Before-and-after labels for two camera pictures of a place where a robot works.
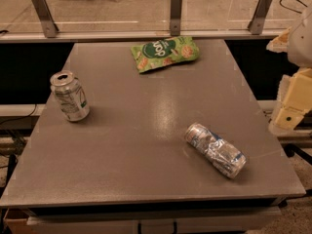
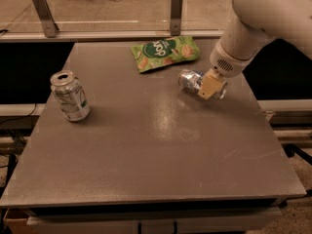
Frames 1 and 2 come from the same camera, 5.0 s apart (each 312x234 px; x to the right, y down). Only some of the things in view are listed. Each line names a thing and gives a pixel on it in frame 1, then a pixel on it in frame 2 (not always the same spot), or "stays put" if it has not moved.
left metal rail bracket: (48, 22) stays put
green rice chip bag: (164, 52) stays put
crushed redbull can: (232, 161) -> (193, 80)
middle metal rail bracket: (175, 13) stays put
